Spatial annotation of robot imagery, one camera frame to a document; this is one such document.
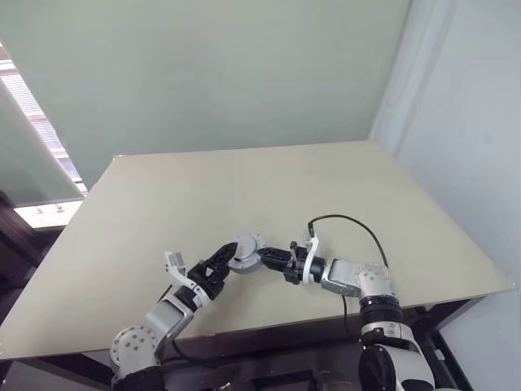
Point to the window with building outside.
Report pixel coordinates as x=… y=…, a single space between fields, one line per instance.
x=45 y=130

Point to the grey round metal disc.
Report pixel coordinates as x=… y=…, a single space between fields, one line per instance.
x=246 y=244

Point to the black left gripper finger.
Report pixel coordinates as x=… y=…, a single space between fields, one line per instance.
x=224 y=254
x=221 y=277

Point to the white window sill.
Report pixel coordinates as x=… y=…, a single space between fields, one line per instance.
x=45 y=218

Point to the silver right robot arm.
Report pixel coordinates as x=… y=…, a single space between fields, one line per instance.
x=346 y=275

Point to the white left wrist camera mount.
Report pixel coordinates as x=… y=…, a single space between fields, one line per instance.
x=179 y=277

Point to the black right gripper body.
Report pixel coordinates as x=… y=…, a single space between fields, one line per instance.
x=297 y=264

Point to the grey roller blind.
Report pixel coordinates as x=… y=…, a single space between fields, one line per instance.
x=28 y=163

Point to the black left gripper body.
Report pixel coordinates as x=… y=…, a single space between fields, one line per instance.
x=199 y=277

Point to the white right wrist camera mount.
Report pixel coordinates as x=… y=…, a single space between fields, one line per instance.
x=313 y=248

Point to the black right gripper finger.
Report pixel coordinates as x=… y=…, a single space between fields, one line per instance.
x=277 y=264
x=274 y=253

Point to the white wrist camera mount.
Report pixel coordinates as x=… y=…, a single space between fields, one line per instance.
x=179 y=277
x=313 y=248

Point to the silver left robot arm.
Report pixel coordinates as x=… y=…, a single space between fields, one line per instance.
x=167 y=313

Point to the dark wooden furniture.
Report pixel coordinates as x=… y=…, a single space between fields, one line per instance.
x=16 y=244

